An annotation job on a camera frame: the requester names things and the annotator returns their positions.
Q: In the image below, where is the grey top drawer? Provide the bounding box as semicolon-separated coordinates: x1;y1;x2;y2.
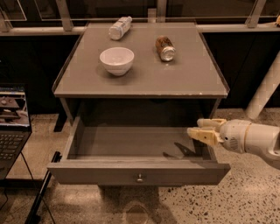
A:
47;116;230;186

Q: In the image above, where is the black cable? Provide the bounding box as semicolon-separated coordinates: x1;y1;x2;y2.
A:
0;151;56;224

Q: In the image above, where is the metal railing frame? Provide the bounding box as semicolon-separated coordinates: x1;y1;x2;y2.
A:
0;0;280;35

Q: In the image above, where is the black stand leg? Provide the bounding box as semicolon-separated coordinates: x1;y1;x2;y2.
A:
22;154;56;224

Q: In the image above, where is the grey drawer cabinet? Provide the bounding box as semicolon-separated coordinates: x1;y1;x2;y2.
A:
52;23;229;120

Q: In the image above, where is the clear plastic water bottle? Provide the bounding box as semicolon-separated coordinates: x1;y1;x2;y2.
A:
108;17;132;40

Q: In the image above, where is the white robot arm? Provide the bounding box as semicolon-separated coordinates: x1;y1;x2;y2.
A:
187;52;280;169

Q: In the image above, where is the black laptop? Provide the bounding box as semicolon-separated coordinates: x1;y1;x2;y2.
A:
0;83;32;180

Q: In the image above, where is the round floor drain cover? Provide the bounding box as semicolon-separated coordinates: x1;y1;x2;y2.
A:
125;204;149;224

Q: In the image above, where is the brown drink can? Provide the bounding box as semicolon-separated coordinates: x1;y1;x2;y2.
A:
155;36;176;62

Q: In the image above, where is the white ceramic bowl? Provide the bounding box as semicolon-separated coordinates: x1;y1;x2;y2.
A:
100;47;135;76

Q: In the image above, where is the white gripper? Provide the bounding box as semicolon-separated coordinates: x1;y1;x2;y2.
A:
187;118;251;154

